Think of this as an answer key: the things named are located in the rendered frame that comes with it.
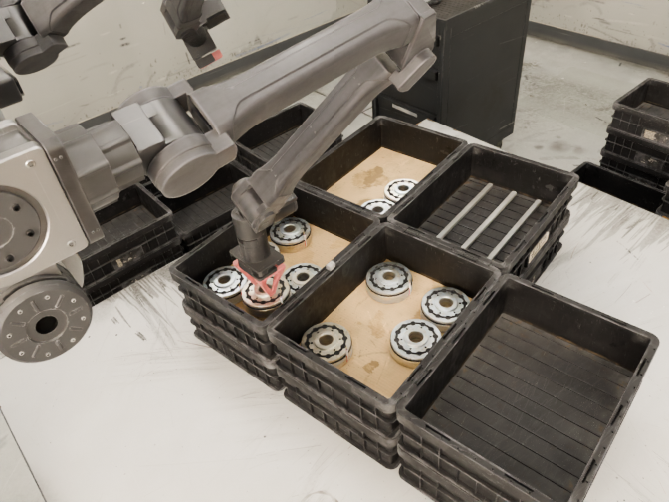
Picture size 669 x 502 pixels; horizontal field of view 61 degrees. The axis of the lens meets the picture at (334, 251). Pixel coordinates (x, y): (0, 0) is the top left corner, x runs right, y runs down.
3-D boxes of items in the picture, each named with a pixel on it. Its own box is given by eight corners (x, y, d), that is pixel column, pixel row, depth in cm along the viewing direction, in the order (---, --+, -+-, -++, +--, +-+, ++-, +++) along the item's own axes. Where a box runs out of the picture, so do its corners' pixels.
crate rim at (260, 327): (264, 337, 111) (262, 329, 109) (167, 276, 126) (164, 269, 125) (383, 227, 133) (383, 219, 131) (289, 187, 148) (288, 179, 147)
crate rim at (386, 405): (391, 417, 96) (391, 409, 94) (264, 338, 111) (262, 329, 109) (503, 279, 117) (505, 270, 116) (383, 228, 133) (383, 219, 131)
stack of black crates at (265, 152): (284, 252, 246) (267, 163, 216) (245, 222, 263) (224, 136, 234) (352, 210, 264) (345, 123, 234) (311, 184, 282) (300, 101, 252)
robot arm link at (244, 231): (224, 207, 107) (241, 220, 104) (253, 191, 110) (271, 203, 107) (231, 236, 112) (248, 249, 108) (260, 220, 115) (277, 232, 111)
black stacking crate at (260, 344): (272, 367, 118) (262, 330, 110) (180, 306, 133) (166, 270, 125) (383, 258, 139) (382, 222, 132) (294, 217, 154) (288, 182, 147)
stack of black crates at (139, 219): (111, 359, 209) (62, 270, 179) (79, 316, 227) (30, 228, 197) (204, 302, 227) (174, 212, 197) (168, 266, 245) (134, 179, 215)
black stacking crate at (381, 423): (392, 446, 102) (390, 410, 95) (273, 368, 117) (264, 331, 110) (497, 311, 124) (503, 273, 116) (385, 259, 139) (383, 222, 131)
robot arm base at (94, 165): (61, 212, 64) (12, 115, 56) (127, 180, 67) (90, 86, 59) (92, 247, 59) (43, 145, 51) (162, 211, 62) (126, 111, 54)
